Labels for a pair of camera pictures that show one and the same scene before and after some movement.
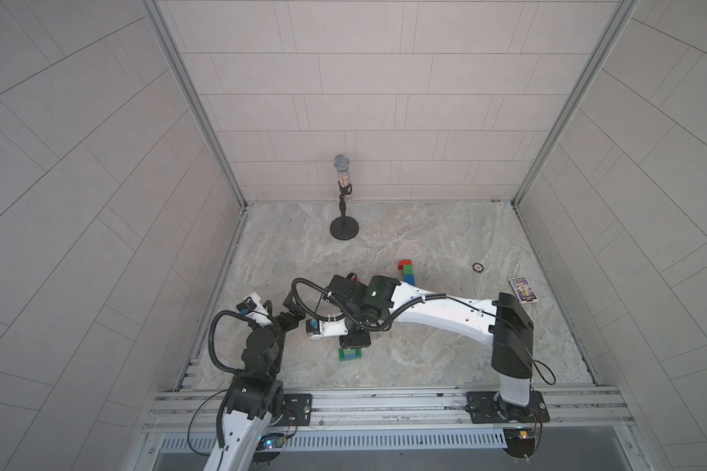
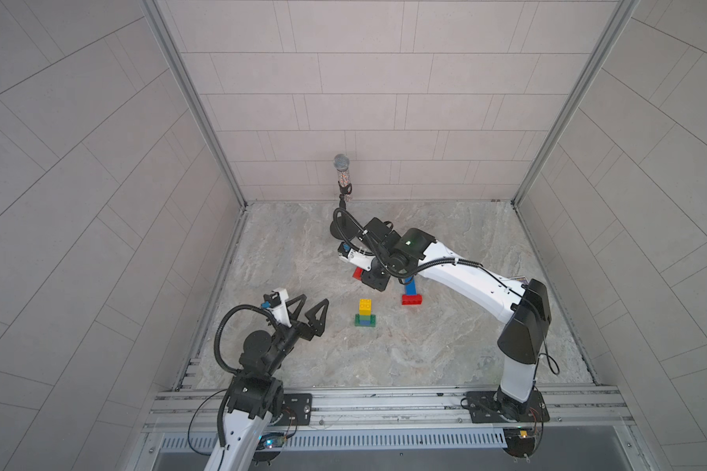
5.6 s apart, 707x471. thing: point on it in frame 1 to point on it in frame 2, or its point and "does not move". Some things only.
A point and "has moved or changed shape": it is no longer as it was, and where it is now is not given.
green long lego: x=350 y=353 has moved or changed shape
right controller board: x=520 y=442 does not move
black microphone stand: x=344 y=228 does not move
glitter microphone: x=342 y=163 does not move
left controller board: x=268 y=441 does not move
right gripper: x=353 y=340 to x=370 y=279
